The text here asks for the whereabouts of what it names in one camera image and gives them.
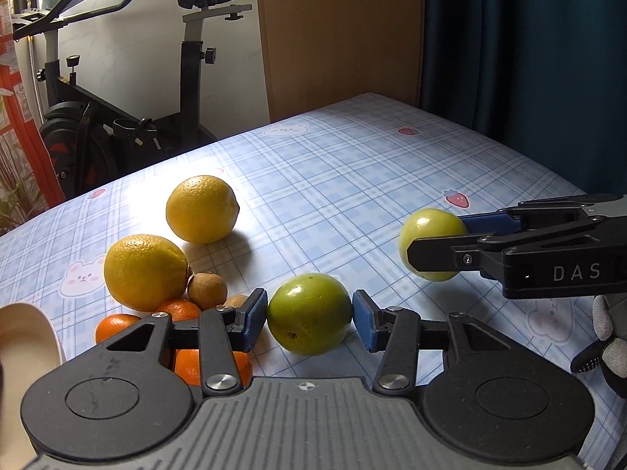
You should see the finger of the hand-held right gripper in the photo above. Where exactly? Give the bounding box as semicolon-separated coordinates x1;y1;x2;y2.
406;215;613;280
458;195;608;236

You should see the cream oval bowl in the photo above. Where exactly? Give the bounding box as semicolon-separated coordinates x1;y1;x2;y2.
0;302;64;470

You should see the green apple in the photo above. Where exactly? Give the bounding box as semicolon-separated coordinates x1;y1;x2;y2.
267;273;354;356
398;208;468;282

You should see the blue plaid printed tablecloth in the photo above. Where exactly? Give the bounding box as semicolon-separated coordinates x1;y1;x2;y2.
0;93;627;470

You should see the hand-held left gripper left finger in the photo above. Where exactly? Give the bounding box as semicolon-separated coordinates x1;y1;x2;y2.
73;288;269;397

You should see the dark blue curtain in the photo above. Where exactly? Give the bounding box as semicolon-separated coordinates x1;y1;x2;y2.
419;0;627;197

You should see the wooden cabinet panel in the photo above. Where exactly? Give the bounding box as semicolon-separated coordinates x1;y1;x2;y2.
255;0;426;123

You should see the yellow lemon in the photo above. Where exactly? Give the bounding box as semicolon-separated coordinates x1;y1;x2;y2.
104;234;191;313
165;175;241;244

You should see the black exercise bike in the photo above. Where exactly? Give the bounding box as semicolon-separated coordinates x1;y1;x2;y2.
12;0;253;197

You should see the small orange tangerine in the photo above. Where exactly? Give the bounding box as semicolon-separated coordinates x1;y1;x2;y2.
94;313;143;344
171;347;254;387
156;298;203;323

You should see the person's right hand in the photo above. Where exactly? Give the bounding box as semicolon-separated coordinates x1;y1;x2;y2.
571;294;627;387

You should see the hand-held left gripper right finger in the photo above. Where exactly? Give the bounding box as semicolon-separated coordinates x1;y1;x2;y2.
352;289;531;397

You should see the chrome stand pole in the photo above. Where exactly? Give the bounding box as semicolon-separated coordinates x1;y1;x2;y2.
27;34;41;123

